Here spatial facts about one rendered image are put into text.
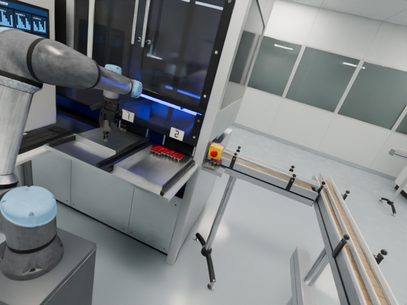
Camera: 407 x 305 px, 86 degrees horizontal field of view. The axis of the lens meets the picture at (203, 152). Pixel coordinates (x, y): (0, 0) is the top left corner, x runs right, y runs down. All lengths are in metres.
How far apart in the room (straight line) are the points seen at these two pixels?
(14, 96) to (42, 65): 0.12
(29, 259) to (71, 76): 0.52
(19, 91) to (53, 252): 0.47
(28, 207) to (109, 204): 1.16
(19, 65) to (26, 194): 0.33
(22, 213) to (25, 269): 0.19
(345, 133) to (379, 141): 0.71
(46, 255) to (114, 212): 1.07
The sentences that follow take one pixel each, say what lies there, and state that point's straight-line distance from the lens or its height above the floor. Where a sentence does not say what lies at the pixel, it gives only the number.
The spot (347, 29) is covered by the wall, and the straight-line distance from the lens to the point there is 5.95.
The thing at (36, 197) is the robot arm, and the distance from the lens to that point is 0.76.
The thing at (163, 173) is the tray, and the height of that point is 0.88.
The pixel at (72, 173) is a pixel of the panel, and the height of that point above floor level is 0.41.
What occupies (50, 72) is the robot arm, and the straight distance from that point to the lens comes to 0.71.
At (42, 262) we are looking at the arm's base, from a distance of 0.84.
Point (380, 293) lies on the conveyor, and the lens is 1.03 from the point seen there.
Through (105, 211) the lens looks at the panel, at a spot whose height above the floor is 0.21.
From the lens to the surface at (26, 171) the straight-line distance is 1.96.
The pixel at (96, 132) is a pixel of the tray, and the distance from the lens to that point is 1.49.
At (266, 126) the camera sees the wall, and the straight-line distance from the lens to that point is 5.88.
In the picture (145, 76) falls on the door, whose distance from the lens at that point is 1.36.
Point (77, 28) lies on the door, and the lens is 1.65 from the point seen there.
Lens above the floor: 1.47
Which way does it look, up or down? 23 degrees down
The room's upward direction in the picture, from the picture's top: 16 degrees clockwise
